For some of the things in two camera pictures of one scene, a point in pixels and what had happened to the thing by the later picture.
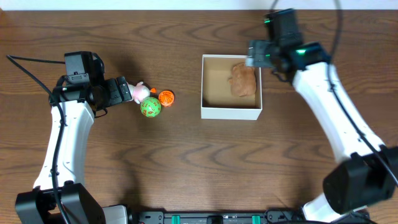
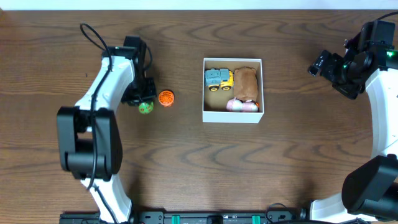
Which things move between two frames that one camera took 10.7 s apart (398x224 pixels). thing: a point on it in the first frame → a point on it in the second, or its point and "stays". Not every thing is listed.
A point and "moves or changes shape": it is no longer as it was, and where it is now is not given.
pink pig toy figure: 138,92 moves or changes shape
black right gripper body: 268,55 → 342,74
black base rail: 265,216 stays
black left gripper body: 124,89 → 140,95
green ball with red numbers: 150,107 moves or changes shape
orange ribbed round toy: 166,98 stays
